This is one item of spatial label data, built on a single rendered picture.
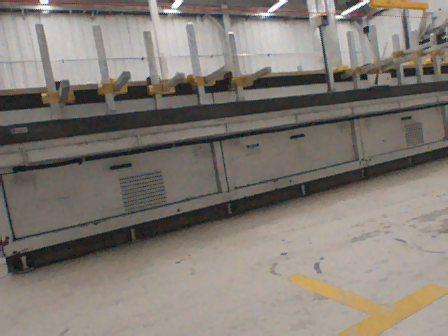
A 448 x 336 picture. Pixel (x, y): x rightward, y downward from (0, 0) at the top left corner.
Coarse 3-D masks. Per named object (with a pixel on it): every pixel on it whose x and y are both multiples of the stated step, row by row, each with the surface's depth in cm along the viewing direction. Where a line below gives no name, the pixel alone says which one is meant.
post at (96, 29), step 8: (96, 24) 169; (96, 32) 169; (96, 40) 169; (96, 48) 170; (104, 56) 171; (104, 64) 171; (104, 72) 171; (104, 80) 170; (104, 96) 174; (112, 96) 172; (112, 104) 172
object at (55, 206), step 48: (0, 96) 169; (96, 96) 190; (144, 96) 201; (192, 96) 215; (240, 144) 234; (288, 144) 253; (336, 144) 274; (384, 144) 300; (432, 144) 326; (0, 192) 168; (48, 192) 181; (96, 192) 192; (144, 192) 203; (192, 192) 218; (240, 192) 230; (288, 192) 251; (0, 240) 168; (48, 240) 177; (96, 240) 190
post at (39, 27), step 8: (40, 24) 158; (40, 32) 158; (40, 40) 158; (40, 48) 158; (48, 56) 159; (48, 64) 159; (48, 72) 159; (48, 80) 159; (48, 88) 159; (56, 104) 160; (56, 112) 160
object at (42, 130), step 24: (288, 96) 219; (312, 96) 228; (336, 96) 238; (360, 96) 249; (384, 96) 261; (48, 120) 157; (72, 120) 161; (96, 120) 166; (120, 120) 171; (144, 120) 177; (168, 120) 183; (192, 120) 190; (0, 144) 150
